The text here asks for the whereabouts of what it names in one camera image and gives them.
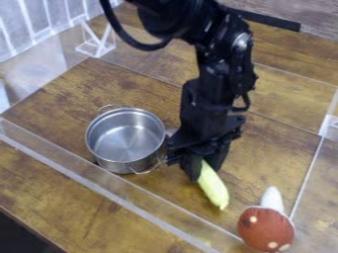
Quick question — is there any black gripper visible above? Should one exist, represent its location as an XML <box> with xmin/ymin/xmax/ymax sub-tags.
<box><xmin>169</xmin><ymin>79</ymin><xmax>246</xmax><ymax>182</ymax></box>

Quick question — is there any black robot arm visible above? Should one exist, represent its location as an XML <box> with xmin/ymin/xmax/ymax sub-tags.
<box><xmin>99</xmin><ymin>0</ymin><xmax>258</xmax><ymax>181</ymax></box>

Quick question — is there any stainless steel pot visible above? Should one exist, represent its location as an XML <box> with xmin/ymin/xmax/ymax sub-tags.
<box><xmin>85</xmin><ymin>105</ymin><xmax>168</xmax><ymax>175</ymax></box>

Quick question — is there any clear acrylic front barrier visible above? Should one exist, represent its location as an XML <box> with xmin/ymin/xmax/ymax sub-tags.
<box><xmin>0</xmin><ymin>118</ymin><xmax>257</xmax><ymax>253</ymax></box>

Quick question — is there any brown plush mushroom toy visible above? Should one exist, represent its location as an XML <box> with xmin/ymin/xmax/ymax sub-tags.
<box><xmin>238</xmin><ymin>187</ymin><xmax>296</xmax><ymax>253</ymax></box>

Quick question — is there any clear acrylic triangle stand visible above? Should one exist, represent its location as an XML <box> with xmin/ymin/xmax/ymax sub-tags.
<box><xmin>75</xmin><ymin>22</ymin><xmax>117</xmax><ymax>58</ymax></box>

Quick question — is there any black bar on table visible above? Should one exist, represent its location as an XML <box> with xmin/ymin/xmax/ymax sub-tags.
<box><xmin>241</xmin><ymin>11</ymin><xmax>301</xmax><ymax>32</ymax></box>

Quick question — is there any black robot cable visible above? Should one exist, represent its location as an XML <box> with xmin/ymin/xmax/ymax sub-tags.
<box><xmin>98</xmin><ymin>0</ymin><xmax>176</xmax><ymax>52</ymax></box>

